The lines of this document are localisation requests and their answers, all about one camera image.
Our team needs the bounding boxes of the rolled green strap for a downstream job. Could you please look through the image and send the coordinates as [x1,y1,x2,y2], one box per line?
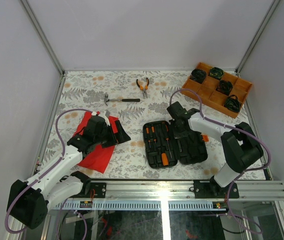
[223,94,243,112]
[208,66,225,80]

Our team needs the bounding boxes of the rolled green strap top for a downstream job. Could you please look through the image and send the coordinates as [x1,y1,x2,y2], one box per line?
[208,66,225,80]

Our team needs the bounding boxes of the small orange precision screwdriver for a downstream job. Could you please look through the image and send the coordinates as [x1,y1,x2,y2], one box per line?
[177,139,182,153]

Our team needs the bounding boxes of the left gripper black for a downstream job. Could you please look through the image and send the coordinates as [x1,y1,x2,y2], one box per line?
[96,121,132,149]

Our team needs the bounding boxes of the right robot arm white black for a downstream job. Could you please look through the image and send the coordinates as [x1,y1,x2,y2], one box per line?
[167,102,264,197]

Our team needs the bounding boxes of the black orange screwdriver large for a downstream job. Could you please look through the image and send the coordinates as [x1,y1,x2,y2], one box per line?
[164,123,172,159]

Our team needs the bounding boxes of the rolled green strap right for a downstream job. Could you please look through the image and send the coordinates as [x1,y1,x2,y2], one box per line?
[223,94,243,112]

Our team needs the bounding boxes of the orange wooden divided tray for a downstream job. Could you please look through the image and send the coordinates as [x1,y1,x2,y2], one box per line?
[182,62,253,119]

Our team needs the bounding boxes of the rolled dark strap middle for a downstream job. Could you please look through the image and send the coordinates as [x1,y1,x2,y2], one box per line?
[216,79,234,95]

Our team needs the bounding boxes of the rolled dark strap top-left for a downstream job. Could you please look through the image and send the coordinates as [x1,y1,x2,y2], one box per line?
[191,68,207,83]

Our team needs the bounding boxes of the aluminium frame rail front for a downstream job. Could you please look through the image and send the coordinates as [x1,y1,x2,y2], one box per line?
[44,177,284,211]

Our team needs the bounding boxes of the small black orange screwdriver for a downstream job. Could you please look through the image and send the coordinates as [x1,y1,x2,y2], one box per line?
[151,125,157,151]

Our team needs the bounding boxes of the red cloth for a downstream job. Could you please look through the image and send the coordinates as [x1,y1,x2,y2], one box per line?
[73,111,115,174]

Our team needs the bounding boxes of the orange handled pliers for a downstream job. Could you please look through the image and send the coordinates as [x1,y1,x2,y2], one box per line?
[136,78,149,99]

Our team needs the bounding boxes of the small hammer black grip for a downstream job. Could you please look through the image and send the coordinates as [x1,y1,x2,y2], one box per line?
[104,93,141,105]

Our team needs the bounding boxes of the black plastic tool case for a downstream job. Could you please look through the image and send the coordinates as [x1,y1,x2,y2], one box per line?
[143,120,208,169]

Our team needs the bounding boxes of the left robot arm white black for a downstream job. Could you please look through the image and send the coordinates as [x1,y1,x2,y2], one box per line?
[6,114,131,230]

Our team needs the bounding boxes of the thin black precision screwdriver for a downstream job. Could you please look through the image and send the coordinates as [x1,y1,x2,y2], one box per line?
[146,127,152,151]

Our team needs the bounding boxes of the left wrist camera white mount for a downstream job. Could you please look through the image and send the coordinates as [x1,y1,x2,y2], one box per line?
[91,110,111,126]

